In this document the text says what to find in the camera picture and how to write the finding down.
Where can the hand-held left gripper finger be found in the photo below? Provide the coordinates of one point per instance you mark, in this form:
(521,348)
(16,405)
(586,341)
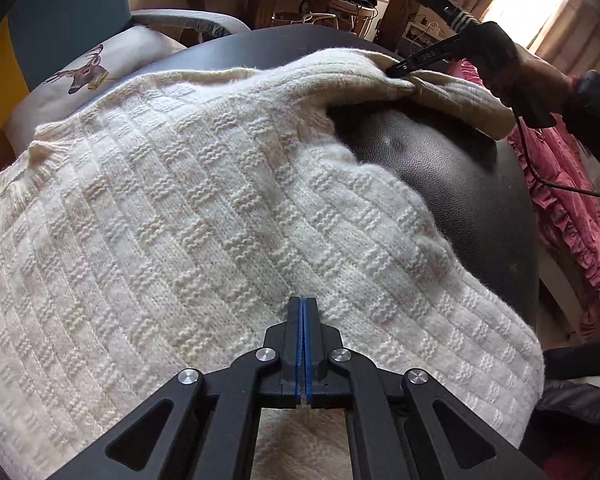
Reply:
(298,355)
(310,355)

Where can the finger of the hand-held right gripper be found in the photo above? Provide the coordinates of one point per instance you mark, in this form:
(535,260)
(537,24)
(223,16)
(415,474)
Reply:
(415,62)

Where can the cream knit sweater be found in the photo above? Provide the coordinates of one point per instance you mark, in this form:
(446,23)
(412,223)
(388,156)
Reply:
(180,210)

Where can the person's right hand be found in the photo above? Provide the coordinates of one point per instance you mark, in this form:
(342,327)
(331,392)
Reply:
(535,82)

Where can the white stool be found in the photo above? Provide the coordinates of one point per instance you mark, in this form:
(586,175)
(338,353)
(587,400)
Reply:
(345,10)

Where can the beige window curtain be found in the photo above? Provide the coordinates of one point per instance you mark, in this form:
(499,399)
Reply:
(580,15)

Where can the pink ruffled cloth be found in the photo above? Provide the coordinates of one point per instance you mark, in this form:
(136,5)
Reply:
(570,220)

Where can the grey chair armrest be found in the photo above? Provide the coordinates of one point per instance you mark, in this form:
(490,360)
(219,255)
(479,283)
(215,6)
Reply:
(195,20)

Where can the dark puffer jacket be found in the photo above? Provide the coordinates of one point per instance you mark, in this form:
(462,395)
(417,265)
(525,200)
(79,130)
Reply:
(580,410)

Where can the deer print pillow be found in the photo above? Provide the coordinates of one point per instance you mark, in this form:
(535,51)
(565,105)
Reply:
(80,75)

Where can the blue yellow grey upholstered panel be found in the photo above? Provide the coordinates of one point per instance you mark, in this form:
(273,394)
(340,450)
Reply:
(65,15)

